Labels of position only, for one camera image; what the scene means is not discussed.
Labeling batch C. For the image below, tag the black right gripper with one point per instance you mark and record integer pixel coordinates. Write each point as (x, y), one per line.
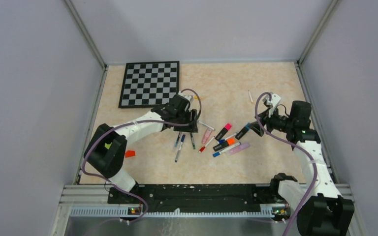
(266, 119)

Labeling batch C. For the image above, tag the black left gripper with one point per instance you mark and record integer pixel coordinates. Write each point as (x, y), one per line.
(192, 126)

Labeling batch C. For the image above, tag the yellow capped white pen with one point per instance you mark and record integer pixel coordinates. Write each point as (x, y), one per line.
(250, 96)

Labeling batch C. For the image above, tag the green gel pen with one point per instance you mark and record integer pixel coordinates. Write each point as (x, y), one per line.
(192, 141)

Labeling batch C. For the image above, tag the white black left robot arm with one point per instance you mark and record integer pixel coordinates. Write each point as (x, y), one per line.
(106, 150)

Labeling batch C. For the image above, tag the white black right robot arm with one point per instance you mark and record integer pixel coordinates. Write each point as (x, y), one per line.
(321, 209)

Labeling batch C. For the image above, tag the dark blue capped pen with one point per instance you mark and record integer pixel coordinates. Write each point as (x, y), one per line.
(179, 148)

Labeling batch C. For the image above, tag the pink correction tape pen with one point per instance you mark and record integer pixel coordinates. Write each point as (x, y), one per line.
(207, 135)

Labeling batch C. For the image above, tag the teal gel pen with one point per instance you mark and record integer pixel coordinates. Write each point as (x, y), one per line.
(178, 139)

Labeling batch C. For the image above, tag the lilac highlighter pen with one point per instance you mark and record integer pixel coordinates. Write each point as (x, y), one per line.
(239, 148)

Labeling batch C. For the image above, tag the grey capped white marker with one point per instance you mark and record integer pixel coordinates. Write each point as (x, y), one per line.
(206, 125)

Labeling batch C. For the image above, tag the blue capped black highlighter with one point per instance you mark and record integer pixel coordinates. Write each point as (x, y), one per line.
(243, 131)

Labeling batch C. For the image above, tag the pink capped black highlighter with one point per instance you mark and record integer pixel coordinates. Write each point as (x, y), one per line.
(223, 131)

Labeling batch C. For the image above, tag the orange capped black highlighter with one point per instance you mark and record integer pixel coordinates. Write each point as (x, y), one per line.
(224, 144)

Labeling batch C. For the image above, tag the blue capped white marker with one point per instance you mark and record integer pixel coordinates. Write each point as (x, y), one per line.
(226, 149)

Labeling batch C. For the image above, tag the black white checkerboard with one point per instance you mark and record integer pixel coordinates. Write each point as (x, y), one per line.
(147, 84)

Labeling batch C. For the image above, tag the small orange block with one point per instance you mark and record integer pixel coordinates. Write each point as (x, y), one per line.
(130, 153)

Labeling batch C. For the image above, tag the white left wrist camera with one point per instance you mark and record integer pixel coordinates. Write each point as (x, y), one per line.
(188, 97)

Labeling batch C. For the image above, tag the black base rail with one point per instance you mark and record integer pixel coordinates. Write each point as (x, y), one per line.
(199, 198)

